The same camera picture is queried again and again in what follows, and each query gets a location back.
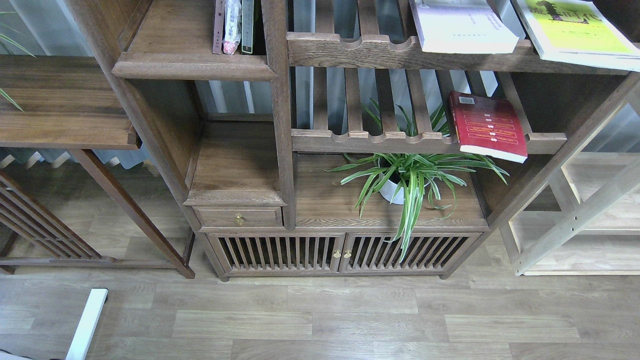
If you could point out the slatted cabinet door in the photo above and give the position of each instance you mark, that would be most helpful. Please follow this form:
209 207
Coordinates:
428 253
252 255

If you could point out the white plant pot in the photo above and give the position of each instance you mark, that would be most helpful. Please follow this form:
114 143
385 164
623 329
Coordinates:
396 189

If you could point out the left slatted cabinet door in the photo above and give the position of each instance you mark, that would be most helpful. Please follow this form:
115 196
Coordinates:
252 255

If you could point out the dark wooden side table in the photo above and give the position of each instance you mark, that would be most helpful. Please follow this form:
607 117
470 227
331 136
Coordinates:
66 103

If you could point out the dark wooden bookshelf cabinet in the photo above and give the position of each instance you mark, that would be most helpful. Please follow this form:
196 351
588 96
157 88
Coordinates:
338 76

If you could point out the right slatted cabinet door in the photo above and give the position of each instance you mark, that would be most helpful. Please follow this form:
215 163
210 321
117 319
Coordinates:
428 253

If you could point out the white metal leg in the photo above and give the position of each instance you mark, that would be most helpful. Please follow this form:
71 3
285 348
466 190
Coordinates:
87 325

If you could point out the white pink upright book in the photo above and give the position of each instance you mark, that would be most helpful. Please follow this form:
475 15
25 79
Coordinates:
232 26

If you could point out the light wooden shelf unit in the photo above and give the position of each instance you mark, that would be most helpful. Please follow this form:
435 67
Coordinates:
586 221

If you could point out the brown spine upright book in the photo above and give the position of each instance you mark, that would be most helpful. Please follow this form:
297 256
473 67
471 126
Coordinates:
219 13

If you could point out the yellow green cover book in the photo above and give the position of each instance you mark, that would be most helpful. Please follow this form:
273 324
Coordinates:
576 32

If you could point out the white paperback book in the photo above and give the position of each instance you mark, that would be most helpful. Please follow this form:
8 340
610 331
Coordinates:
461 27

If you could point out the green plant leaves at left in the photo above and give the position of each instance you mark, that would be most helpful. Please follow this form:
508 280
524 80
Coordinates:
5 39

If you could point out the green spider plant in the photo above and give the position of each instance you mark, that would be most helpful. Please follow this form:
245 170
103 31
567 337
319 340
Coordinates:
438 168

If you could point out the red hardcover book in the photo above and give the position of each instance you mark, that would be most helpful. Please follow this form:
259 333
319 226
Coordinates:
488 126

